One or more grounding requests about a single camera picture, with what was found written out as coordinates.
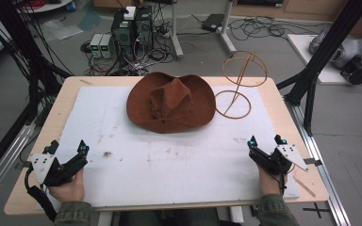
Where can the clear plastic sheet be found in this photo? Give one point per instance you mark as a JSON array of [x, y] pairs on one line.
[[61, 29]]

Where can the black tape cross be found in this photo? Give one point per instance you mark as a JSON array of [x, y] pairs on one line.
[[316, 209]]

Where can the grey bench power supply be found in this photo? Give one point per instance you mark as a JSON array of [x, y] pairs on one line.
[[106, 46], [95, 45]]

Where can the black metal stand frame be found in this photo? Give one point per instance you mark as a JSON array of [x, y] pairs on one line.
[[323, 53]]

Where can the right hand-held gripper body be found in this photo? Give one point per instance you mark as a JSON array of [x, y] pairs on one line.
[[276, 160]]

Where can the white table leg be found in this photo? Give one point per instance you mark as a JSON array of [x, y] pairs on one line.
[[176, 34], [227, 29]]

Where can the person's left hand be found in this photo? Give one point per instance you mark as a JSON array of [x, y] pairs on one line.
[[69, 188]]

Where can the aluminium rail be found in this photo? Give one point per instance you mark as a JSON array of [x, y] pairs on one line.
[[323, 175], [6, 163]]

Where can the grey tape strip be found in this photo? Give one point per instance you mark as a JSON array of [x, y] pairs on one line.
[[312, 162]]

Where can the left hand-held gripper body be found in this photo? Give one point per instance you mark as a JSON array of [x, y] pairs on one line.
[[52, 171]]

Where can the thin wooden stick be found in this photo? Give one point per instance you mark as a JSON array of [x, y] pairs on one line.
[[304, 186]]

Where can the black device on board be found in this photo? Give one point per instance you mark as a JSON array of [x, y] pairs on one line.
[[356, 70]]

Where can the white box on tower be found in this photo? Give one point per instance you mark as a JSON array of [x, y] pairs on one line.
[[130, 13]]

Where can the black computer tower green label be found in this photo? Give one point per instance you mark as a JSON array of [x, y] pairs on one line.
[[123, 36]]

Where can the grey robot shell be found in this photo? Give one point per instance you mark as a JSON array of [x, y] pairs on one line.
[[345, 50]]

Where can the white foam mat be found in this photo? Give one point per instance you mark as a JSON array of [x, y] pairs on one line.
[[157, 163]]

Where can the black flat box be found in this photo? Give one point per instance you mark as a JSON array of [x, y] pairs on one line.
[[213, 22]]

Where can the brown felt cowboy hat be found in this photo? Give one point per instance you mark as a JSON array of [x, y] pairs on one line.
[[172, 103]]

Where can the white floor board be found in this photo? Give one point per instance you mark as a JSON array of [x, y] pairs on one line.
[[326, 75]]

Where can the person's right hand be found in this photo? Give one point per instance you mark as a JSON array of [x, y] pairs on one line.
[[268, 183]]

